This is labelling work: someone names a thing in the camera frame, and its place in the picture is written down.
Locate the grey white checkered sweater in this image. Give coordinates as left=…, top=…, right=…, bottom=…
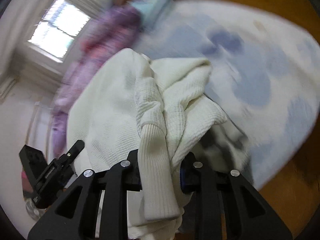
left=200, top=127, right=250, bottom=175

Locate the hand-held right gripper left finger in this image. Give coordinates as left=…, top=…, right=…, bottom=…
left=27, top=149, right=142, bottom=240

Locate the teal striped pillow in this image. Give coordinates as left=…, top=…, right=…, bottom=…
left=127, top=0, right=179, bottom=18

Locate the barred window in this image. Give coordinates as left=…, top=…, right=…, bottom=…
left=26, top=0, right=92, bottom=64

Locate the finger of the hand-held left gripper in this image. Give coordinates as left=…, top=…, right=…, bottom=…
left=59, top=140, right=85, bottom=165

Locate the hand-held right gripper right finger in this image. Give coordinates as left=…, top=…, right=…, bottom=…
left=179, top=152, right=293, bottom=240

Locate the purple floral quilt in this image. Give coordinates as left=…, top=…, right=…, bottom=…
left=51, top=5, right=142, bottom=155

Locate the bed with floral sheet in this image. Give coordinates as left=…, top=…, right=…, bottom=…
left=135, top=0, right=320, bottom=190

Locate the white button jacket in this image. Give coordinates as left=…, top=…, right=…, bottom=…
left=66, top=48, right=250, bottom=240

